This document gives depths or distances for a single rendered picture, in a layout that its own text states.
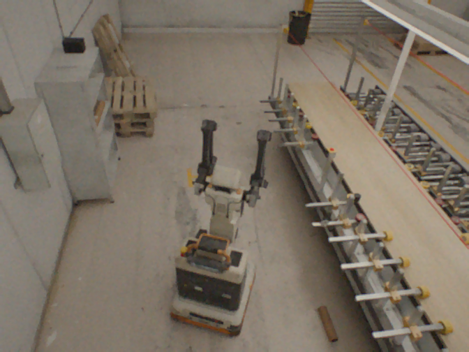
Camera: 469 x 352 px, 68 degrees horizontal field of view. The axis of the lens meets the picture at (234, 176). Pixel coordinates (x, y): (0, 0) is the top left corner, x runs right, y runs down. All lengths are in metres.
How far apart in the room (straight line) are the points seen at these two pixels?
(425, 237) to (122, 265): 2.80
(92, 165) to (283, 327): 2.57
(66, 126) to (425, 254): 3.43
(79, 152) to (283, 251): 2.42
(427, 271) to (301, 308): 1.19
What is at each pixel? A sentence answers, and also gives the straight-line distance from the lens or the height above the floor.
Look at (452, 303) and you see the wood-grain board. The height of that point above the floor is 0.90.
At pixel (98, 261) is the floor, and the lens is 3.91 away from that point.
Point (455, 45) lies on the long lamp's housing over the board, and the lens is 2.54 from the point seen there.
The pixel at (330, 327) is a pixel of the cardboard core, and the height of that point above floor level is 0.08.
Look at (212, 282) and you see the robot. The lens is 2.83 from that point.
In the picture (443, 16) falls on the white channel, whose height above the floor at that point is 2.46.
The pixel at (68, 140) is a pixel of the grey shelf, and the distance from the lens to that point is 3.99.
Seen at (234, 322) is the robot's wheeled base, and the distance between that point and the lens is 3.09.
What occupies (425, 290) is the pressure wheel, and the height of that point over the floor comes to 0.98.
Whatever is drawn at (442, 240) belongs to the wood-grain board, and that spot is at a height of 0.90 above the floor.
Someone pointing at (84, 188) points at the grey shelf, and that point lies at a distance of 4.37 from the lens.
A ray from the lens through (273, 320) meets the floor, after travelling 3.44.
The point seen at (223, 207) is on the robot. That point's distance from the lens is 2.67.
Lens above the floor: 3.00
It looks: 39 degrees down
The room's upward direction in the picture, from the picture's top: 4 degrees clockwise
